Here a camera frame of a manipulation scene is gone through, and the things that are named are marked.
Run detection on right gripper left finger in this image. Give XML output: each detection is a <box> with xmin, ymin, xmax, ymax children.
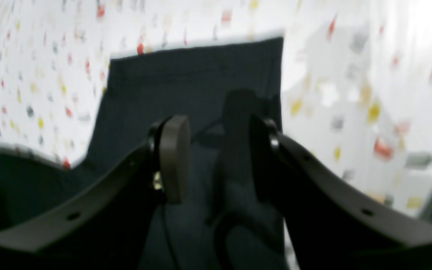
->
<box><xmin>0</xmin><ymin>115</ymin><xmax>191</xmax><ymax>270</ymax></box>

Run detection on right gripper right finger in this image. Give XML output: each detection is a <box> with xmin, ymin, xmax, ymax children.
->
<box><xmin>249</xmin><ymin>115</ymin><xmax>432</xmax><ymax>270</ymax></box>

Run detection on black T-shirt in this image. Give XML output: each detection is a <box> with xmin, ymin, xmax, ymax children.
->
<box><xmin>0</xmin><ymin>36</ymin><xmax>288</xmax><ymax>270</ymax></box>

